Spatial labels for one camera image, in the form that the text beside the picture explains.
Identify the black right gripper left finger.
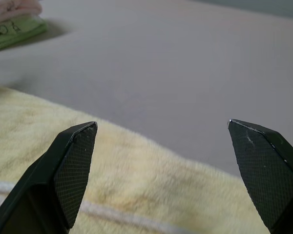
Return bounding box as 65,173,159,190
0,121,98,234

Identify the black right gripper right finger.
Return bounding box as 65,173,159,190
227,119,293,234

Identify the yellow fluffy towel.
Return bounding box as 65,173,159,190
0,84,272,234

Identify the green folded towel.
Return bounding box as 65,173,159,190
0,17,48,54

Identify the pink folded towel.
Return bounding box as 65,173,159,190
0,0,42,25

